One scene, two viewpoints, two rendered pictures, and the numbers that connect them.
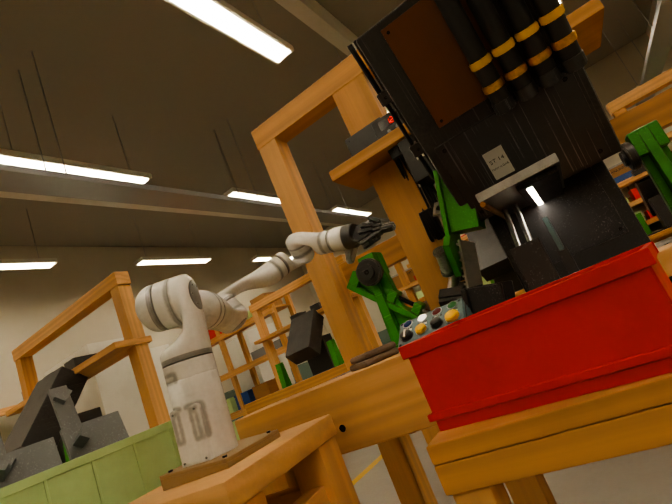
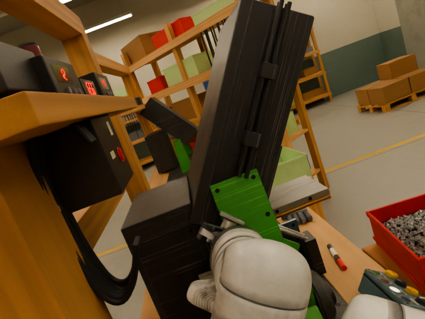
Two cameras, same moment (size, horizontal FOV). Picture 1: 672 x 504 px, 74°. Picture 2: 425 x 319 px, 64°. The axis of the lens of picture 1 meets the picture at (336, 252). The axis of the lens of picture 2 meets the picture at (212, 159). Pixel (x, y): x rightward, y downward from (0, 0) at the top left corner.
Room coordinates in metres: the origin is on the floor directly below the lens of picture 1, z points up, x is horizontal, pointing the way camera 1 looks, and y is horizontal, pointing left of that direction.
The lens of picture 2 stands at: (1.49, 0.31, 1.48)
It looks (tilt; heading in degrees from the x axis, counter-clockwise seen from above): 12 degrees down; 242
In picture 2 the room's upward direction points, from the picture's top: 20 degrees counter-clockwise
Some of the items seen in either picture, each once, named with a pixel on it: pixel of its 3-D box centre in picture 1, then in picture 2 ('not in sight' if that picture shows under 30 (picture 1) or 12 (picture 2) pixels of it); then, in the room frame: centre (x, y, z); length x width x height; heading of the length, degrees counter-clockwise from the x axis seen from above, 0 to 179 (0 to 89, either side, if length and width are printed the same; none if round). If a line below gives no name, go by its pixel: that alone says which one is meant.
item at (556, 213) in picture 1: (554, 215); (180, 250); (1.21, -0.59, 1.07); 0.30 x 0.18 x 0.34; 64
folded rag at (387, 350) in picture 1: (373, 356); not in sight; (1.06, 0.01, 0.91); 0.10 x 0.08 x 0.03; 122
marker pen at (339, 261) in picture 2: not in sight; (336, 256); (0.87, -0.35, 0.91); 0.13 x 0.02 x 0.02; 56
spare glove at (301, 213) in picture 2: not in sight; (293, 212); (0.71, -0.67, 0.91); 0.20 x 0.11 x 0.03; 56
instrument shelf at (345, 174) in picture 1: (456, 113); (62, 121); (1.37, -0.54, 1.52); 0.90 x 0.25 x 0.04; 64
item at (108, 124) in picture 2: (434, 152); (88, 159); (1.37, -0.42, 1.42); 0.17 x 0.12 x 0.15; 64
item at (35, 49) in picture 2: not in sight; (30, 53); (1.35, -0.67, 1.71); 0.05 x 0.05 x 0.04
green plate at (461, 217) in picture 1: (459, 207); (246, 216); (1.11, -0.33, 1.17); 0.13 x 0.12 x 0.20; 64
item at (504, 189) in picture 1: (527, 194); (253, 210); (1.01, -0.46, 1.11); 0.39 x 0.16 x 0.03; 154
